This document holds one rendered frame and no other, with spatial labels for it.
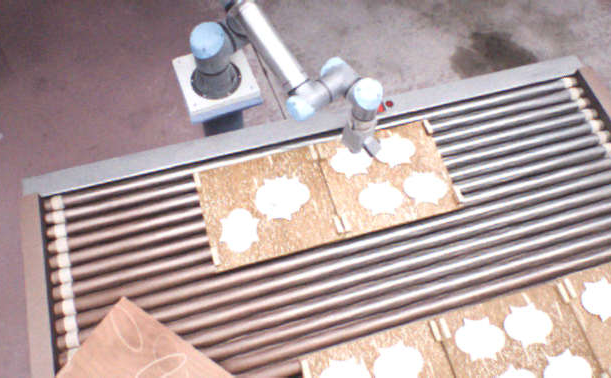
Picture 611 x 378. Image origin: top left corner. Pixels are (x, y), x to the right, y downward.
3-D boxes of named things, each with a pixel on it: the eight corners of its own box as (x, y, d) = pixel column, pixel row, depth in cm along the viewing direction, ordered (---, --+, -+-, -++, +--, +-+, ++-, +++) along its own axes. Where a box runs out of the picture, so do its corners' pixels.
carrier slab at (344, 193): (313, 147, 182) (313, 145, 180) (423, 122, 189) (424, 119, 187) (345, 239, 167) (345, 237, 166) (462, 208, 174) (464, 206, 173)
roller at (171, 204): (51, 230, 169) (45, 224, 164) (580, 101, 202) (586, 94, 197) (52, 243, 167) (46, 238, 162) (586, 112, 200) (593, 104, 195)
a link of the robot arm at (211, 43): (188, 59, 187) (180, 31, 175) (218, 41, 191) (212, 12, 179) (208, 79, 183) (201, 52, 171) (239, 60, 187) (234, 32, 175)
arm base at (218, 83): (189, 72, 197) (184, 53, 188) (227, 58, 200) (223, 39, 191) (204, 101, 191) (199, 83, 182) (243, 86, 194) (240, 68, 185)
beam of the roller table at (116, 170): (28, 186, 177) (20, 178, 172) (567, 63, 212) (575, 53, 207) (30, 208, 174) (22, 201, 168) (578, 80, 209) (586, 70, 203)
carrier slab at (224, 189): (193, 175, 175) (192, 173, 173) (311, 147, 182) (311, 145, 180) (216, 273, 160) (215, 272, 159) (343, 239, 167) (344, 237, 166)
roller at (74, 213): (50, 216, 171) (44, 210, 166) (573, 91, 204) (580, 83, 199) (51, 229, 169) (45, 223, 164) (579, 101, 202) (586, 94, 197)
